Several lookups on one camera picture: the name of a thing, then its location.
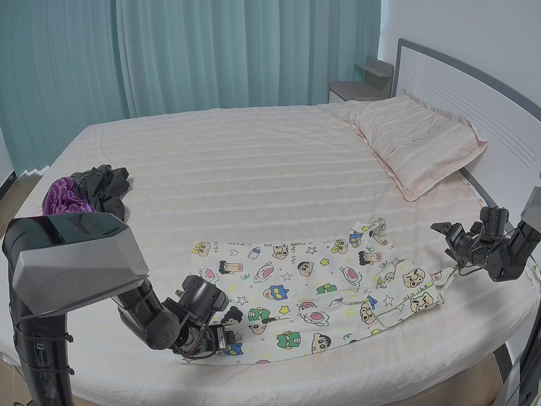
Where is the bed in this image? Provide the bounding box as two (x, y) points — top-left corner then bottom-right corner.
(0, 38), (541, 406)

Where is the blue-green curtain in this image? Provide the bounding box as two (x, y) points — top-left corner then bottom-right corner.
(116, 0), (383, 119)
(0, 0), (138, 176)

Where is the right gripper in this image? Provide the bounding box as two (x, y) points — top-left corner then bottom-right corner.
(430, 222), (480, 266)

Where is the purple garment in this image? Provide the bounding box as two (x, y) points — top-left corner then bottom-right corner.
(42, 176), (96, 215)

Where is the white printed pyjama top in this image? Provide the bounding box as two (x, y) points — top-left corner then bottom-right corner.
(179, 217), (459, 365)

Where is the grey bedside table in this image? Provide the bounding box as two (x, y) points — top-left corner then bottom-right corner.
(329, 55), (394, 102)

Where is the cream striped pillow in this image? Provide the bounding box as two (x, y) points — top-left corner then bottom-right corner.
(332, 91), (489, 202)

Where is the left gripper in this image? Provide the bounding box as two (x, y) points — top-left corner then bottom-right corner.
(186, 322), (238, 358)

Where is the dark grey garment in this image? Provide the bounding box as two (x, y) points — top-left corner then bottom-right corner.
(70, 164), (131, 221)

